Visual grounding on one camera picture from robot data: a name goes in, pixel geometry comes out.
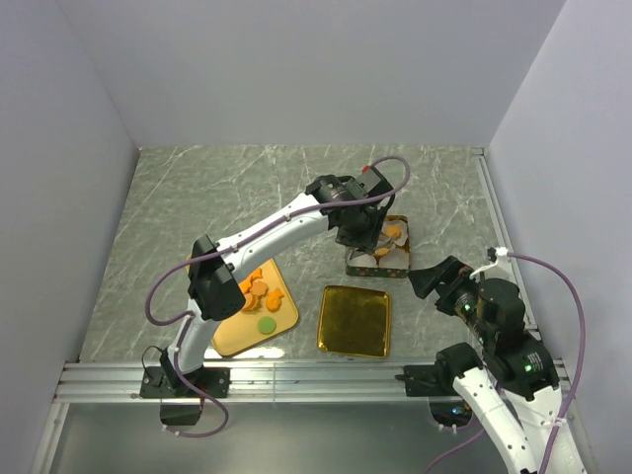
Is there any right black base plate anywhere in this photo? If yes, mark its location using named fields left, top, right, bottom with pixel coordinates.
left=394, top=364, right=457, bottom=398

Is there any orange fish cookie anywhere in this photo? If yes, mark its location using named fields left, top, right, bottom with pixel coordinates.
left=248, top=268, right=263, bottom=280
left=265, top=288, right=284, bottom=313
left=239, top=276, right=257, bottom=295

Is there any tan flower cookie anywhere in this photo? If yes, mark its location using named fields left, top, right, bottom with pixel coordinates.
left=250, top=280, right=269, bottom=298

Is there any green cookie tin box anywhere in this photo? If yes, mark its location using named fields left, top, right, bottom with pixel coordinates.
left=345, top=215, right=411, bottom=278

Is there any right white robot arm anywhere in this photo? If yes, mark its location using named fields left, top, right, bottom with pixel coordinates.
left=408, top=256, right=559, bottom=473

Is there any gold tin lid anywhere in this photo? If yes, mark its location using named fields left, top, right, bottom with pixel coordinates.
left=317, top=285, right=392, bottom=358

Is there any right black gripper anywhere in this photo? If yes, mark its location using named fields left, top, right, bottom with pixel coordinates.
left=407, top=253, right=493, bottom=343

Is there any yellow plastic tray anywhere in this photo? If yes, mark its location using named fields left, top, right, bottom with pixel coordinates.
left=211, top=259, right=299, bottom=357

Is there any orange fish cookie right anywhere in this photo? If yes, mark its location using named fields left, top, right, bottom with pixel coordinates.
left=265, top=288, right=284, bottom=313

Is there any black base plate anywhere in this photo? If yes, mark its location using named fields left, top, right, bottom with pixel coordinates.
left=394, top=364, right=457, bottom=398
left=139, top=366, right=230, bottom=399

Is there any orange fish cookie middle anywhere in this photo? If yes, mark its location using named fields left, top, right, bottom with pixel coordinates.
left=239, top=276, right=257, bottom=295

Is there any aluminium rail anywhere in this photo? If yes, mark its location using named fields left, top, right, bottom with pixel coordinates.
left=471, top=147, right=530, bottom=311
left=53, top=358, right=577, bottom=405

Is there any orange fish cookie upper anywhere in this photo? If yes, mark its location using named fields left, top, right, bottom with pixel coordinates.
left=248, top=268, right=263, bottom=280

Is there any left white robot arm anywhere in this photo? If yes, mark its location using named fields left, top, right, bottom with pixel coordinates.
left=160, top=166, right=398, bottom=397

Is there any green sandwich cookie near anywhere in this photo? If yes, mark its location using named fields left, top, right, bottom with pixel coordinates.
left=257, top=316, right=277, bottom=335

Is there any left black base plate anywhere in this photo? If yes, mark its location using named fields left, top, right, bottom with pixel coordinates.
left=139, top=366, right=230, bottom=399

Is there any aluminium right side rail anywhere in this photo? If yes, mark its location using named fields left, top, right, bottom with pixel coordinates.
left=471, top=147, right=530, bottom=311

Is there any aluminium front rail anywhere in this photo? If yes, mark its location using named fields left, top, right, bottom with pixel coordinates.
left=53, top=358, right=577, bottom=405

